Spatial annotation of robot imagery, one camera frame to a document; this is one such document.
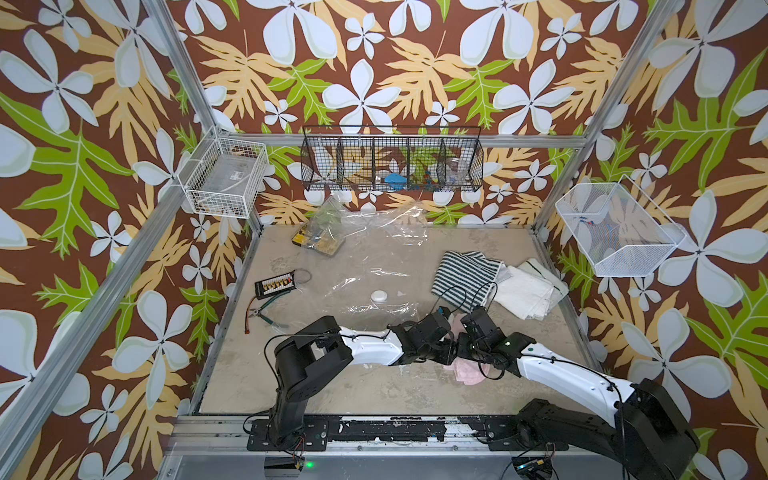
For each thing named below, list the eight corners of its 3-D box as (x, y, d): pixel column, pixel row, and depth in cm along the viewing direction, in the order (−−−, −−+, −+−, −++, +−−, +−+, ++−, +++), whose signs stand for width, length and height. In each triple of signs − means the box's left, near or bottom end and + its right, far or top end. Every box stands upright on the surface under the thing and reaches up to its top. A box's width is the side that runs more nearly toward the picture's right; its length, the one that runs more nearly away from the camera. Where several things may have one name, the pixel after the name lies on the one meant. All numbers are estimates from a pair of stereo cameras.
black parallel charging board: (258, 300, 101) (255, 297, 99) (256, 286, 105) (253, 282, 103) (299, 288, 104) (298, 284, 103) (296, 274, 108) (295, 270, 106)
